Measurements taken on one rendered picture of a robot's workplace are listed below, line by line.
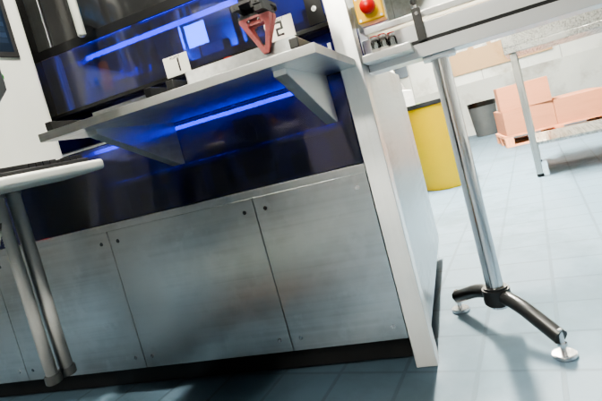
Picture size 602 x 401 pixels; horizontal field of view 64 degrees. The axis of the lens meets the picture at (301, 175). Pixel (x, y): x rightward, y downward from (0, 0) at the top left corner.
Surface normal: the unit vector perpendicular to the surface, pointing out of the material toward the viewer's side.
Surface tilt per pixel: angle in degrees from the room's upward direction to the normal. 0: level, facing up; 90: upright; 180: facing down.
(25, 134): 90
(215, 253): 90
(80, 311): 90
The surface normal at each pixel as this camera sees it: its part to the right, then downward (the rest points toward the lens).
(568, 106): -0.30, 0.15
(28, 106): 0.85, -0.19
